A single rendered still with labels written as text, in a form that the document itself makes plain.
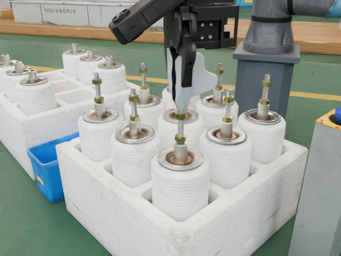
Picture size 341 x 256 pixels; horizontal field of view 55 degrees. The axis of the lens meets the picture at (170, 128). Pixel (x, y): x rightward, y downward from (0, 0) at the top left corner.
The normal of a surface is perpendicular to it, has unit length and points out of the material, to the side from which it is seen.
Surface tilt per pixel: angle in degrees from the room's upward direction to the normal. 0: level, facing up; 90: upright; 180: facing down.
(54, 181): 92
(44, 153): 88
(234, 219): 90
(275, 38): 72
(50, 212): 0
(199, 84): 91
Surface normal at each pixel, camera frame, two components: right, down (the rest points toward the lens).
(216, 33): 0.30, 0.42
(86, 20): -0.31, 0.42
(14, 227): 0.00, -0.90
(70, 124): 0.65, 0.33
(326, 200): -0.73, 0.30
